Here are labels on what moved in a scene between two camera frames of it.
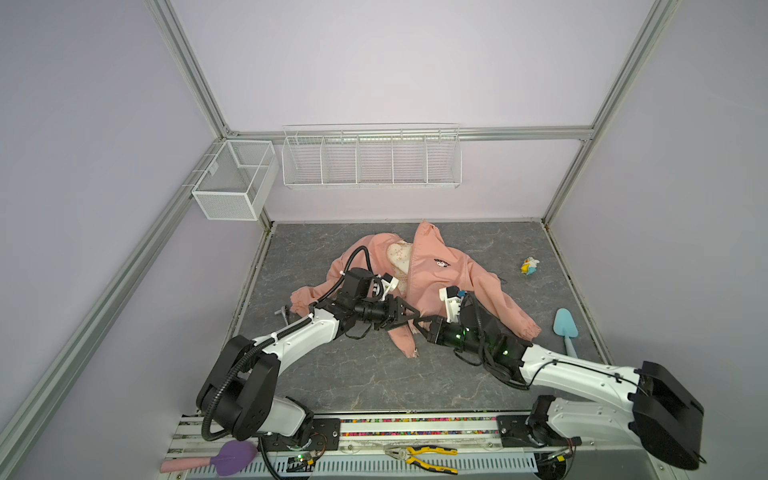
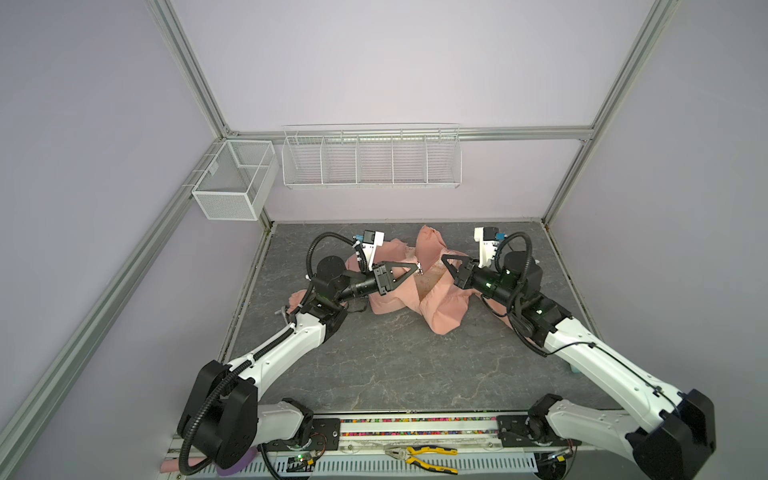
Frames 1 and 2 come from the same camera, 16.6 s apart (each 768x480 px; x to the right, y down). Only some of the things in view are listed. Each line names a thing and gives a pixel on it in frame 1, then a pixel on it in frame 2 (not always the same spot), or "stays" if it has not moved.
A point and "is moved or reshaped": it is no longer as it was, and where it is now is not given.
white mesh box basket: (237, 180) stays
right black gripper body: (452, 335) → (487, 284)
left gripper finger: (403, 313) → (385, 277)
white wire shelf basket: (372, 156) stays
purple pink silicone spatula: (232, 457) stays
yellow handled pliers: (406, 452) stays
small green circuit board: (299, 464) stays
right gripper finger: (426, 325) → (461, 275)
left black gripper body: (377, 312) → (360, 289)
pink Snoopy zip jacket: (424, 267) is moved or reshaped
